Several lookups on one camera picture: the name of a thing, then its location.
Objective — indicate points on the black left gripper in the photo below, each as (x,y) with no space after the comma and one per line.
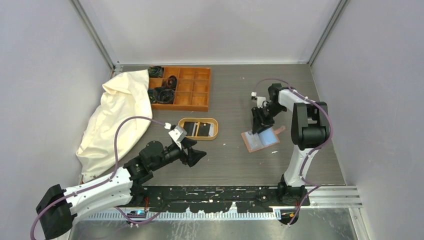
(193,155)

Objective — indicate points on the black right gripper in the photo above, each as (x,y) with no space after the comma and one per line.
(259,124)

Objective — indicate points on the tan leather card holder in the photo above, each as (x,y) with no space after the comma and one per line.
(259,141)

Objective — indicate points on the yellow oval tray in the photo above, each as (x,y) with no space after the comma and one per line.
(198,120)

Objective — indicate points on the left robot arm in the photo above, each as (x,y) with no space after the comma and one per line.
(61,208)

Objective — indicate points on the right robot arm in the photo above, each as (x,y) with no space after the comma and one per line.
(310,130)

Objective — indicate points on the black credit card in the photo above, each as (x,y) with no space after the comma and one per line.
(191,128)

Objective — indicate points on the orange compartment organizer tray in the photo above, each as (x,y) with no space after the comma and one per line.
(192,87)

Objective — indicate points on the cream cloth bag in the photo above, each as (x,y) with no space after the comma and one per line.
(120,120)

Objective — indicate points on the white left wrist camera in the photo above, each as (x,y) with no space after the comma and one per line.
(176,133)

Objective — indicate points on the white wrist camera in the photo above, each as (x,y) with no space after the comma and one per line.
(176,133)
(260,101)

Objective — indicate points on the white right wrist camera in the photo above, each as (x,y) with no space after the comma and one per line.
(260,101)

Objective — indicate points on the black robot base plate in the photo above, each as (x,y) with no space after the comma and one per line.
(214,199)

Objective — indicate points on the black coiled cable large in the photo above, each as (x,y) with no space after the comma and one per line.
(161,95)

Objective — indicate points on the aluminium front rail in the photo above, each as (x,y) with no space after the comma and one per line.
(326,197)

